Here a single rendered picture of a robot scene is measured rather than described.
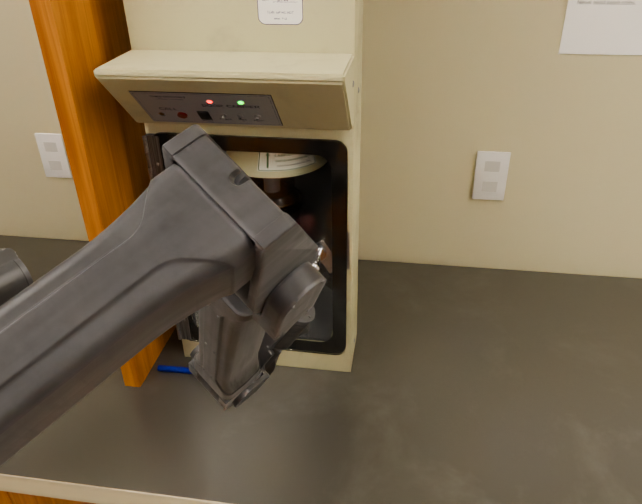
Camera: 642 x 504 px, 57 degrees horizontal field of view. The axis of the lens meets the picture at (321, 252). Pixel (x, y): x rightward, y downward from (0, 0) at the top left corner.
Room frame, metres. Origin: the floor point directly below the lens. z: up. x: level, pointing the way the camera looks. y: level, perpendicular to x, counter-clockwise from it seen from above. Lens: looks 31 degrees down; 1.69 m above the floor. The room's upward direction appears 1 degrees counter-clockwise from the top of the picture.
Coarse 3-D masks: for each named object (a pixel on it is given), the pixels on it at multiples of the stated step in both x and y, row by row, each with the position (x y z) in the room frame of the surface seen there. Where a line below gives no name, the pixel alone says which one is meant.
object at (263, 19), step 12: (264, 0) 0.84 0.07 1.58; (276, 0) 0.83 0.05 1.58; (288, 0) 0.83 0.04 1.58; (300, 0) 0.83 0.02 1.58; (264, 12) 0.84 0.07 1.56; (276, 12) 0.83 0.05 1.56; (288, 12) 0.83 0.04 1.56; (300, 12) 0.83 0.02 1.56; (264, 24) 0.84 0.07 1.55; (276, 24) 0.83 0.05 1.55; (288, 24) 0.83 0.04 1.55; (300, 24) 0.83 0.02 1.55
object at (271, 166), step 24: (240, 144) 0.83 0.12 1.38; (264, 144) 0.83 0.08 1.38; (288, 144) 0.82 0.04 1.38; (312, 144) 0.81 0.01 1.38; (336, 144) 0.81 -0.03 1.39; (264, 168) 0.83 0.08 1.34; (288, 168) 0.82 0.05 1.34; (312, 168) 0.81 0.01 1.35; (336, 168) 0.81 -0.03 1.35; (264, 192) 0.83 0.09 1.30; (288, 192) 0.82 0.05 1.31; (312, 192) 0.81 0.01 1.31; (336, 192) 0.81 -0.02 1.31; (312, 216) 0.81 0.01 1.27; (336, 216) 0.81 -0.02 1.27; (336, 240) 0.81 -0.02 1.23; (336, 264) 0.81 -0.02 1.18; (336, 288) 0.81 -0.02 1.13; (336, 312) 0.81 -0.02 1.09; (192, 336) 0.85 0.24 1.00; (312, 336) 0.81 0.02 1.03; (336, 336) 0.81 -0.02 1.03
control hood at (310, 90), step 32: (128, 64) 0.78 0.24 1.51; (160, 64) 0.77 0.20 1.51; (192, 64) 0.77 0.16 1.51; (224, 64) 0.77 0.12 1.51; (256, 64) 0.76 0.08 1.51; (288, 64) 0.76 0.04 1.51; (320, 64) 0.76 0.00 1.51; (352, 64) 0.79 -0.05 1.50; (128, 96) 0.79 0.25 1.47; (288, 96) 0.74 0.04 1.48; (320, 96) 0.73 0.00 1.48; (352, 96) 0.79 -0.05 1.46; (320, 128) 0.80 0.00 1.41
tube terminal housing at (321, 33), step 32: (128, 0) 0.87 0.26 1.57; (160, 0) 0.86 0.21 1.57; (192, 0) 0.85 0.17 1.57; (224, 0) 0.85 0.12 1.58; (256, 0) 0.84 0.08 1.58; (320, 0) 0.83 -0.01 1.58; (352, 0) 0.82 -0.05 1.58; (160, 32) 0.86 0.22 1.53; (192, 32) 0.85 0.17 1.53; (224, 32) 0.85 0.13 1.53; (256, 32) 0.84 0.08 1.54; (288, 32) 0.83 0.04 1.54; (320, 32) 0.83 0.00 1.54; (352, 32) 0.82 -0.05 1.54; (160, 128) 0.87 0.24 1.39; (224, 128) 0.85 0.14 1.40; (256, 128) 0.84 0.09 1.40; (288, 128) 0.83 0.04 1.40; (352, 128) 0.82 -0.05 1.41; (352, 160) 0.82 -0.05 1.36; (352, 192) 0.82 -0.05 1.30; (352, 224) 0.82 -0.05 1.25; (352, 256) 0.82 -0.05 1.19; (352, 288) 0.83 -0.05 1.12; (352, 320) 0.84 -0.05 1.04; (288, 352) 0.84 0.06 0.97; (352, 352) 0.85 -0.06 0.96
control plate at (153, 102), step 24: (144, 96) 0.78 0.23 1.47; (168, 96) 0.77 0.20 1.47; (192, 96) 0.76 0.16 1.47; (216, 96) 0.76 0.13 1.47; (240, 96) 0.75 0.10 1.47; (264, 96) 0.74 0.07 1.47; (168, 120) 0.83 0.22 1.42; (192, 120) 0.82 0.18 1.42; (216, 120) 0.81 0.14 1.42; (240, 120) 0.80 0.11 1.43; (264, 120) 0.79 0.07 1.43
